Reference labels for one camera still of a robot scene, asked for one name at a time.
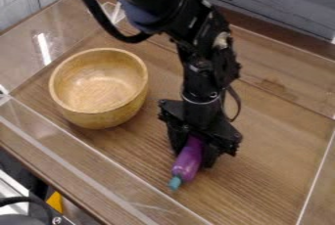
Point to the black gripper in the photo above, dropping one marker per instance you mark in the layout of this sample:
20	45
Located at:
203	120

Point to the purple toy eggplant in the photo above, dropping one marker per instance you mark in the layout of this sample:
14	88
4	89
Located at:
187	164

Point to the brown wooden bowl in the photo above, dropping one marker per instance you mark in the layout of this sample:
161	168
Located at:
98	87

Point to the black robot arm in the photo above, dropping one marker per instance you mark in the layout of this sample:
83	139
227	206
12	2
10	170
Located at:
201	34

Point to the yellow black device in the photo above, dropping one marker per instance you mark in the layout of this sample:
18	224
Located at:
63	213

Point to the clear acrylic tray wall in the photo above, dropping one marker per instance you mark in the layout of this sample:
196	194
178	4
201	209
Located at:
93	180

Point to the clear acrylic corner bracket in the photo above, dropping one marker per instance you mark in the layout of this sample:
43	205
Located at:
114	12

